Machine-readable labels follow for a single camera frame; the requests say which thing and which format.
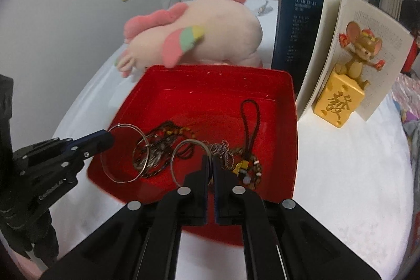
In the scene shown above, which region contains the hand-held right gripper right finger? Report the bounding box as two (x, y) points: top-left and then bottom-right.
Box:
(213, 157), (381, 280)

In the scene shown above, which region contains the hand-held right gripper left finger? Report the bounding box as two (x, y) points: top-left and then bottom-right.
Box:
(41, 155), (211, 280)

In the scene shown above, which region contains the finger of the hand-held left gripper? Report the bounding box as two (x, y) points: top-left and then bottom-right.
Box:
(14, 130), (115, 163)
(19, 141), (115, 188)

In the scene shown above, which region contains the silver bangle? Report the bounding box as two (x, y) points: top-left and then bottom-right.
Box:
(170, 139), (214, 189)
(100, 124), (152, 184)

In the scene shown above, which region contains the cord charm with white bead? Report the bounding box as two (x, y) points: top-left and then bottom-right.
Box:
(232, 149), (264, 187)

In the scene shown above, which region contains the silver chain ornament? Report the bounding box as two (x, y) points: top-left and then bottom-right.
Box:
(206, 140), (237, 170)

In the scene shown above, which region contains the black cord necklace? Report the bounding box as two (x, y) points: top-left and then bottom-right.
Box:
(133, 121), (198, 177)

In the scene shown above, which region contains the dark braided cord loop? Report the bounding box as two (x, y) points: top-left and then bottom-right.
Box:
(240, 100), (262, 150)

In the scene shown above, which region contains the red plastic box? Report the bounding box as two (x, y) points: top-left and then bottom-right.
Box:
(86, 65), (298, 246)

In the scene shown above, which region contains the person's left forearm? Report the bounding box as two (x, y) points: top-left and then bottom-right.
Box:
(13, 254), (45, 277)

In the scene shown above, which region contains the white patterned cloth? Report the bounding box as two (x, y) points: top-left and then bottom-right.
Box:
(10, 0), (414, 280)

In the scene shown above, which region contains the mouse figurine on gold block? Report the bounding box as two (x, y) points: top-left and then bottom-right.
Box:
(312, 20), (386, 129)

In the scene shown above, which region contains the pink plush toy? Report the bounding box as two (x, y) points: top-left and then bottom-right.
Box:
(115, 0), (263, 79)

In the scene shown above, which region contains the open book dark blue cover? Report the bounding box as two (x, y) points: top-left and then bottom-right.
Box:
(270, 0), (415, 122)

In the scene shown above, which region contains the small grey object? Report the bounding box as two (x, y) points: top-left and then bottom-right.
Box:
(257, 0), (275, 17)

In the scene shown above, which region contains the colourful printed cloth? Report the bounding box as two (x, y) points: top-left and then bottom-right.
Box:
(395, 73), (420, 153)

